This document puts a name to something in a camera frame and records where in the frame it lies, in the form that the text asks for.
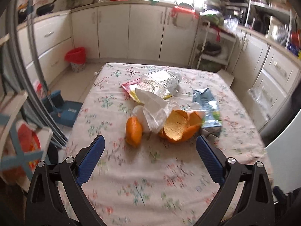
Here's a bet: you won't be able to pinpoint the blue milk carton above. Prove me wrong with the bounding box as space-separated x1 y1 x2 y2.
192 88 222 137

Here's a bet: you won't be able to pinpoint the orange peel piece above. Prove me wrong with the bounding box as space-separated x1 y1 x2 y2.
125 116 143 148

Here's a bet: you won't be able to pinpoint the white tissue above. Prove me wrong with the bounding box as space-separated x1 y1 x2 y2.
132 89 180 134

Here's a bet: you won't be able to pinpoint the yellow snack bag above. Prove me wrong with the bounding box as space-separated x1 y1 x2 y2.
121 78 173 103

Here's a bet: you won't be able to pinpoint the clear plastic bottle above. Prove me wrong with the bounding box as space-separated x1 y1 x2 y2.
136 69 182 99

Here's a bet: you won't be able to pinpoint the white kitchen cabinets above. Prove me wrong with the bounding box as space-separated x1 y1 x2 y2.
34 3 198 84

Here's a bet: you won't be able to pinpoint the floral tablecloth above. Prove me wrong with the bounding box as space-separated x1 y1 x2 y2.
65 63 272 225

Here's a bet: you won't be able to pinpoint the blue dustpan and brush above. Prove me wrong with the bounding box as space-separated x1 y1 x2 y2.
42 90 83 128

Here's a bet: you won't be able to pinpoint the white refrigerator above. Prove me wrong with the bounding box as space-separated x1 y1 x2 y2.
265 122 300 193

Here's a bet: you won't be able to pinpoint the clear plastic bag on drawer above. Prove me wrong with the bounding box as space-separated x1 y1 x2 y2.
248 88 270 121

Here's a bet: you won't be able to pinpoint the small white step stool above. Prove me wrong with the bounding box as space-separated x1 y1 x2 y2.
217 69 235 87

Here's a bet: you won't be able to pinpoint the white drawer cabinet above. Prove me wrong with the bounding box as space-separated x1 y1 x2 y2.
229 26 300 135

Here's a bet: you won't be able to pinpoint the black wok on rack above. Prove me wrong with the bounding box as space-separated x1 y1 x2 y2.
197 41 221 57

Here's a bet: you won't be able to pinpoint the white storage rack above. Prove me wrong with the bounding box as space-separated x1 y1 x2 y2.
189 20 238 71

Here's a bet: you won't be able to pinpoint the black frying pan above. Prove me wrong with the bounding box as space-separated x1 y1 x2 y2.
36 0 57 16

